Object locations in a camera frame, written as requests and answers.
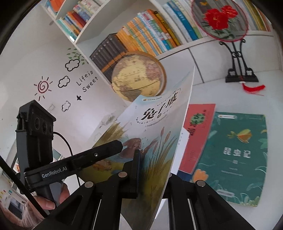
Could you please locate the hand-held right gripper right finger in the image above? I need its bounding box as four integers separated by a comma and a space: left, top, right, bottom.
162, 173, 255, 230

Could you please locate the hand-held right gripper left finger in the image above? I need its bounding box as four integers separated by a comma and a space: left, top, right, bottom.
42, 149, 141, 230

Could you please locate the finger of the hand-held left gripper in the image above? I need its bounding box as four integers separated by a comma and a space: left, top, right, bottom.
71, 140, 124, 171

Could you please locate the orange red illustrated book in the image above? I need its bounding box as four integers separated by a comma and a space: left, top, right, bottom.
177, 103, 216, 175

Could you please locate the pale reed cover book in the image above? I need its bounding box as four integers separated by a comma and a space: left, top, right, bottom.
78, 65, 195, 230

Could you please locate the teal leafy cover book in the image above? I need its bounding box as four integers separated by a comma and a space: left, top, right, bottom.
190, 112, 268, 208

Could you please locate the row of colourful shelf books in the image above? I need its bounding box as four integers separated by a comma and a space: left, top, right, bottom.
116, 0, 272, 57
45, 0, 104, 42

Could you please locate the person's left hand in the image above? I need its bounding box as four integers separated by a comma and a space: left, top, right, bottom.
34, 182, 71, 211

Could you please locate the yellow desk globe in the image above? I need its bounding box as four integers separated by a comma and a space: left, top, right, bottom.
111, 51, 167, 103

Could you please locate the set of dark grey volumes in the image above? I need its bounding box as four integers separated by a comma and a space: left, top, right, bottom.
89, 33, 129, 84

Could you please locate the red tassel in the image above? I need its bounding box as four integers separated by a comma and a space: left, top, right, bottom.
239, 81, 266, 96

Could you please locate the round embroidered fan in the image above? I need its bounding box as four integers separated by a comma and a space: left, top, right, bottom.
190, 0, 249, 42

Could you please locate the black cable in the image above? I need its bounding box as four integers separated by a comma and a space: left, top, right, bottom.
53, 131, 82, 194
0, 156, 48, 219

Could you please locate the red sun wall decal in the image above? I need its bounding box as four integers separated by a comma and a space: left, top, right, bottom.
34, 76, 53, 101

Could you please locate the black text wall decal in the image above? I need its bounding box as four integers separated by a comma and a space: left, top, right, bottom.
75, 70, 99, 93

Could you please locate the green tree wall decal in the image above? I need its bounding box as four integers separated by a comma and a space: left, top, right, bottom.
66, 47, 89, 65

